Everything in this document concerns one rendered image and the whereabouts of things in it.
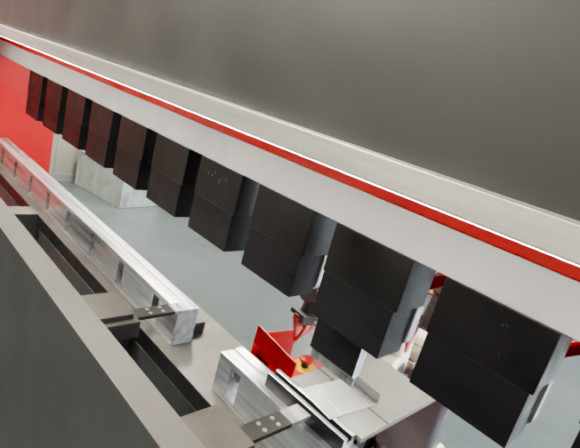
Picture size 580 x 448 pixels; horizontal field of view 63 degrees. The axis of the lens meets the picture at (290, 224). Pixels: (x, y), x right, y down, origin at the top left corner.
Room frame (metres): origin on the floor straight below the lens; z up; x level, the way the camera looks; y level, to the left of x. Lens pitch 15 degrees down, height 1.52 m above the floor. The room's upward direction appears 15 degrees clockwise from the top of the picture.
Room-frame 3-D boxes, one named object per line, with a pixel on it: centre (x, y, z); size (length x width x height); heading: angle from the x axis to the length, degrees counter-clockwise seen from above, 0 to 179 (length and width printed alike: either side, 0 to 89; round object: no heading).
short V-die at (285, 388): (0.76, -0.12, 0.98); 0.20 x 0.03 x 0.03; 48
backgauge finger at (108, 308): (0.89, 0.26, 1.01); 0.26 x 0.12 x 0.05; 138
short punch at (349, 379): (0.74, -0.14, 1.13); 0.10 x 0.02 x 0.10; 48
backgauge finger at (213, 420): (0.63, -0.02, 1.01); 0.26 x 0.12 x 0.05; 138
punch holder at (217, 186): (1.00, 0.14, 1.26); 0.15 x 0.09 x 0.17; 48
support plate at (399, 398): (0.85, -0.24, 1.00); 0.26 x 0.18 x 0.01; 138
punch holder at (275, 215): (0.86, -0.01, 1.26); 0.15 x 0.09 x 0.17; 48
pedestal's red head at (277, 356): (1.27, -0.11, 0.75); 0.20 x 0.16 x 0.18; 39
